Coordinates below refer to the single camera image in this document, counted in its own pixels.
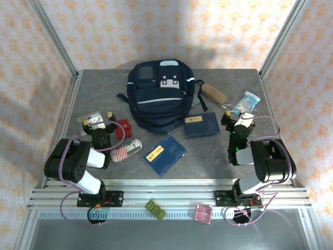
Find red striped white pencil case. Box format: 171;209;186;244
109;139;143;163

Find navy blue backpack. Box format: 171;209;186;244
116;59;209;133

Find metal scissors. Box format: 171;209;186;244
220;103;259;116

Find pink square box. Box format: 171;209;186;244
195;204;213;224

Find right aluminium corner post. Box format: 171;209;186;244
259;0;309;79

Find slotted grey cable duct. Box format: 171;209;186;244
36;210;300;220

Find aluminium side rail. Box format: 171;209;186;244
40;71;83;190
257;71;297;188

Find clear pack of index tabs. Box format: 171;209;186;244
76;111;104;137

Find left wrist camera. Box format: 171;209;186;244
87;116;105;130

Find left aluminium corner post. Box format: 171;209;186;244
27;0;80;79

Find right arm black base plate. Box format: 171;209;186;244
213;190;262;208

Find red snap wallet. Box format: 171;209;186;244
115;119;133;141

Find right aluminium side rail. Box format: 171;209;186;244
257;71;297;188

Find navy notebook yellow label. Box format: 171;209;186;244
142;134;187;178

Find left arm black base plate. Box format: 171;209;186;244
76;191;124;208

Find navy notebook tan label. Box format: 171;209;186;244
182;112;221;140

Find blue white tissue pack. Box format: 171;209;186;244
232;91;261;117

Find tan glasses case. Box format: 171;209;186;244
201;83;227;104

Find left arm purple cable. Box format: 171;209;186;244
59;120;126;228

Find olive green block strip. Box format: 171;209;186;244
145;199;167;221

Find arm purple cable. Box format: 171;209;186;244
225;116;281;228
59;120;126;228

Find left aluminium side rail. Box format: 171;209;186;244
40;71;83;190

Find aluminium corner post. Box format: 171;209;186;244
259;0;309;79
27;0;80;79

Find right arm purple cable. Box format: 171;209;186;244
225;116;281;228

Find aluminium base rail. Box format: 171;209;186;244
27;179;312;210

